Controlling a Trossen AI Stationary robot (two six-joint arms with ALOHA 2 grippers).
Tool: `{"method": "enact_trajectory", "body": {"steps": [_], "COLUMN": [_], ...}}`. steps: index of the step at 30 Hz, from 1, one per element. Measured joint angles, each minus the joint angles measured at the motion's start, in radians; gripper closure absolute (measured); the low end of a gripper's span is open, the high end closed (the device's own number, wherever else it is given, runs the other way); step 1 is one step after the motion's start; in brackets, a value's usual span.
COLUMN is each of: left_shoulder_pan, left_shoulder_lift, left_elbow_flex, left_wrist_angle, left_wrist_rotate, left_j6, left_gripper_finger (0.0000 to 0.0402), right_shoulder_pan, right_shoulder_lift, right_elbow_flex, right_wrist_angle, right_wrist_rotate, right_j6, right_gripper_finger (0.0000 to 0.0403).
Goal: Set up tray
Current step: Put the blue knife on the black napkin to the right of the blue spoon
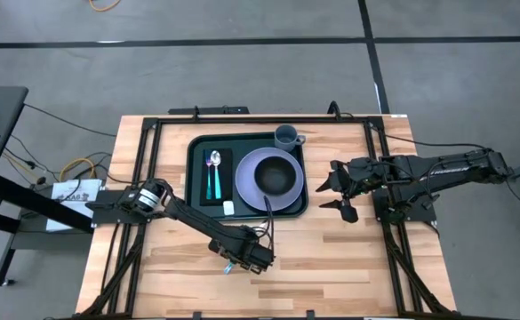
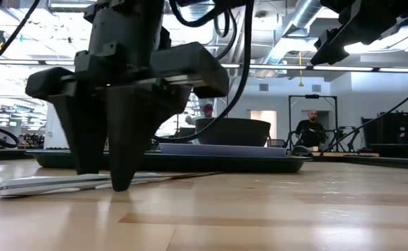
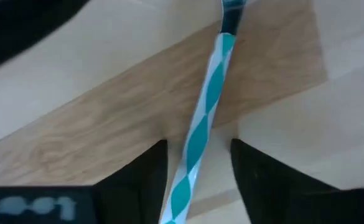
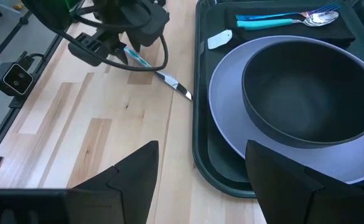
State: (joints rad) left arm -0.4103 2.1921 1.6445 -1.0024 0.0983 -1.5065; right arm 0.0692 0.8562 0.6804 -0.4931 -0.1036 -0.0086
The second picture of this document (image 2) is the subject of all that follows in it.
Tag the black frame stand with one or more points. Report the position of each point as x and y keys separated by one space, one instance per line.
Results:
x=290 y=122

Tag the black background robot arm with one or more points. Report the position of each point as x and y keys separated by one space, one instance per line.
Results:
x=343 y=136

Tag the black table frame rail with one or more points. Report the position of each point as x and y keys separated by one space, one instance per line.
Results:
x=381 y=162

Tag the ceiling light strip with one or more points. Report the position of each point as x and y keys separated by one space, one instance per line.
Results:
x=343 y=68

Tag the pale blue plate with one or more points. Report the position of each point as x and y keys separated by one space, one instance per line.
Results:
x=224 y=150

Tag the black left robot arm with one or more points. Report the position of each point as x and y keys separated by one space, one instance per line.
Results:
x=127 y=3

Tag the black equipment cart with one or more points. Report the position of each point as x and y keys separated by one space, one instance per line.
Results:
x=399 y=132

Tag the dark green serving tray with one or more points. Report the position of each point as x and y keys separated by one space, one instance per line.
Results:
x=224 y=164

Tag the silver ventilation duct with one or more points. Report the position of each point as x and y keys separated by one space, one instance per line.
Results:
x=304 y=14

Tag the dark bowl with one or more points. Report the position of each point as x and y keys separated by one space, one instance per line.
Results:
x=231 y=132

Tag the person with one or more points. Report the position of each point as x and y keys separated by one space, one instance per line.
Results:
x=208 y=111
x=310 y=130

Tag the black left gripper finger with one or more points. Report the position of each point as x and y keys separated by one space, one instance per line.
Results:
x=85 y=132
x=130 y=132

